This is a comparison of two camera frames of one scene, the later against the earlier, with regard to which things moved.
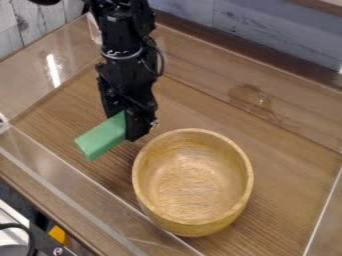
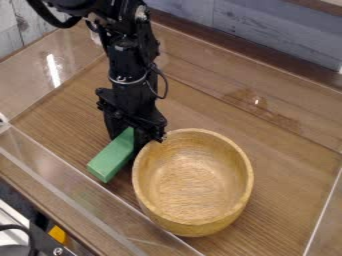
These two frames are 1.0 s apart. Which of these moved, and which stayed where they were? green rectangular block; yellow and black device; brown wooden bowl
Moved: green rectangular block
Stayed: yellow and black device; brown wooden bowl
